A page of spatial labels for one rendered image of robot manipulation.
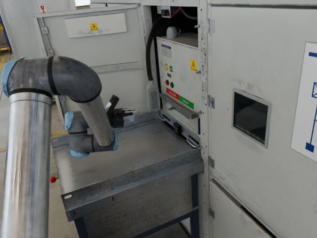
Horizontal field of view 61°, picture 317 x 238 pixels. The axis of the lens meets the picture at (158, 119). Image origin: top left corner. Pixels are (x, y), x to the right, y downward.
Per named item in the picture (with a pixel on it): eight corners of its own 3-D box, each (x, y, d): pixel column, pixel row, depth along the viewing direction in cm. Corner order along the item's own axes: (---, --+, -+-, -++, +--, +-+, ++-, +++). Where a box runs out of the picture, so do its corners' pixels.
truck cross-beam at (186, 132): (204, 153, 139) (204, 143, 137) (160, 116, 184) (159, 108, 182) (212, 150, 141) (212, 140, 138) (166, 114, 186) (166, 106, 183)
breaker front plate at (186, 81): (201, 143, 140) (199, 50, 119) (161, 111, 180) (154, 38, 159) (204, 142, 140) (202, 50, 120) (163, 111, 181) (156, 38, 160)
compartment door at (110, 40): (65, 125, 191) (35, 13, 159) (153, 113, 195) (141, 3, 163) (63, 129, 185) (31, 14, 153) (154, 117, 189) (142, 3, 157)
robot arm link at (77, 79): (94, 45, 80) (119, 133, 141) (51, 47, 79) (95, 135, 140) (93, 77, 75) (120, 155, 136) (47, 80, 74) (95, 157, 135)
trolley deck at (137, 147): (68, 222, 115) (65, 211, 112) (54, 153, 167) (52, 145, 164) (203, 171, 138) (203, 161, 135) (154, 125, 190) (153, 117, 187)
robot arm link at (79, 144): (92, 156, 129) (90, 131, 128) (68, 158, 128) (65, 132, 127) (95, 152, 138) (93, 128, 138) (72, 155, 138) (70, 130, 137)
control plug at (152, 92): (150, 112, 170) (147, 86, 163) (147, 109, 174) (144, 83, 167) (161, 109, 173) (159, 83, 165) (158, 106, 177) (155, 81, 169)
